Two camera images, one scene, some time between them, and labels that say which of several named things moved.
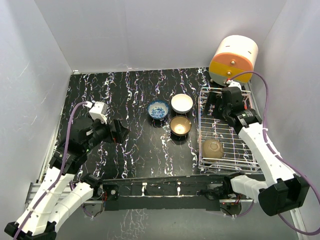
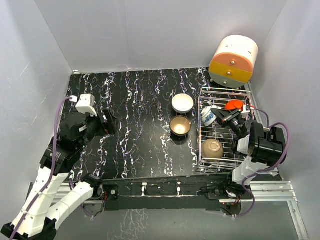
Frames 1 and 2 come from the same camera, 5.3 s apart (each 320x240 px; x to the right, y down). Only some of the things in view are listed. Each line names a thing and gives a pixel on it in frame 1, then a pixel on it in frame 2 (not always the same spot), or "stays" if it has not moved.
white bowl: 181,103 stays
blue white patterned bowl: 158,109 → 208,116
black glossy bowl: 212,148 stays
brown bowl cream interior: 180,125 stays
